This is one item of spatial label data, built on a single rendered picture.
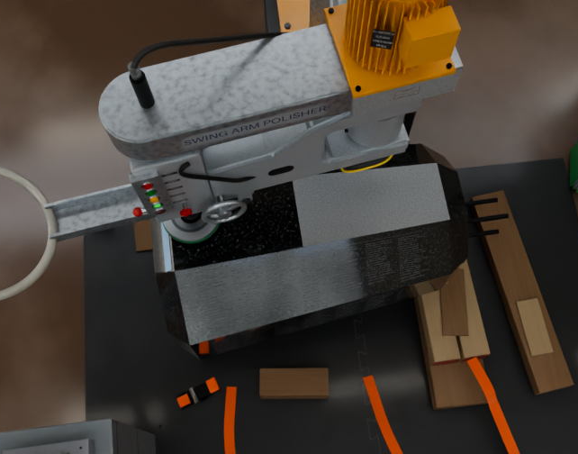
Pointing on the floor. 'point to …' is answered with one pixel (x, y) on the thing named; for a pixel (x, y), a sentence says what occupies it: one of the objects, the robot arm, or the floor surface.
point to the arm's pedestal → (74, 431)
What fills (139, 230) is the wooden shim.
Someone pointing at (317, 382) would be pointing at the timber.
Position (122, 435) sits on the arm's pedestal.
